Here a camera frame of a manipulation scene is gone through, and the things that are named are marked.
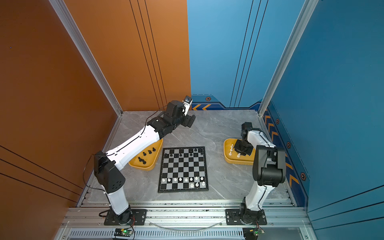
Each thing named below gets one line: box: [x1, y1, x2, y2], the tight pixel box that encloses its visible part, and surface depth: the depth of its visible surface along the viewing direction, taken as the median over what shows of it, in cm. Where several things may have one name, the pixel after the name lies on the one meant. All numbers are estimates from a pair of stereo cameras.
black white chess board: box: [157, 146, 209, 193], surface depth 89 cm
